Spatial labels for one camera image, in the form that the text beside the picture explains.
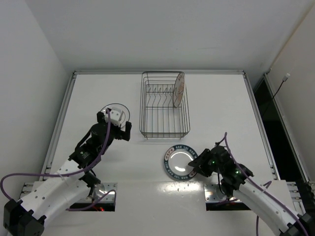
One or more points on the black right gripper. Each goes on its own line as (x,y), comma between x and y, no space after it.
(205,162)

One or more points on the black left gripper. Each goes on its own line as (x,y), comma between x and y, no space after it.
(114,128)

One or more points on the green rimmed white plate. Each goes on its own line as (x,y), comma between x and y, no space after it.
(175,162)

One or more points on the orange sunburst white plate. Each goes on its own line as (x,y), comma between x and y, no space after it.
(179,89)

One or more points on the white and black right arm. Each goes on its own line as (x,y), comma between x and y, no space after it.
(237,181)

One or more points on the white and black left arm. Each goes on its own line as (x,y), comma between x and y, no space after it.
(73,181)

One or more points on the clear glass plate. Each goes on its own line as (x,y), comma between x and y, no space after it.
(122,107)

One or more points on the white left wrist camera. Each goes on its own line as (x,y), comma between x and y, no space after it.
(114,115)

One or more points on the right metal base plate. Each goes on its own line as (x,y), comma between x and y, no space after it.
(214,195)

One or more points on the metal base plate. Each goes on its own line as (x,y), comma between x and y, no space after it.
(96,193)
(214,195)

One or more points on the grey wire dish rack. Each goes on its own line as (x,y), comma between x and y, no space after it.
(159,120)

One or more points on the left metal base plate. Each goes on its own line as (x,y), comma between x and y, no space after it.
(96,193)

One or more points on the aluminium table frame rail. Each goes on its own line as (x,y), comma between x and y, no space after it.
(149,203)

